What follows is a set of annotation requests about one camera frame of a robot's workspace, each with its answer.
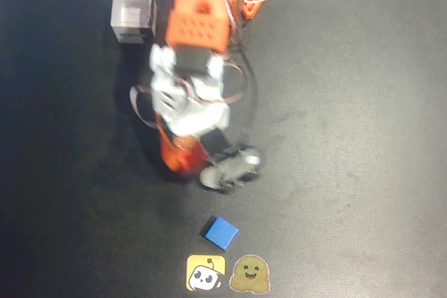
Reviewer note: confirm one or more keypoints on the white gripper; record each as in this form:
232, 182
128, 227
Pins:
186, 155

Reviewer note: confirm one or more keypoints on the blue cube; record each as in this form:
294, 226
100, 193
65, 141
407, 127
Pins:
221, 233

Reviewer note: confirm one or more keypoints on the black gripper-mounted webcam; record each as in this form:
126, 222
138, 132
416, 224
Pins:
230, 169

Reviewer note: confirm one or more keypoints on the white cardboard box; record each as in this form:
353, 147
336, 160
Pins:
131, 8

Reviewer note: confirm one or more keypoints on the yellow robot face sticker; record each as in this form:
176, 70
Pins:
206, 273

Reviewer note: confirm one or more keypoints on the hugging face emoji sticker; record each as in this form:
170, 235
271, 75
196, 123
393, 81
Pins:
249, 274

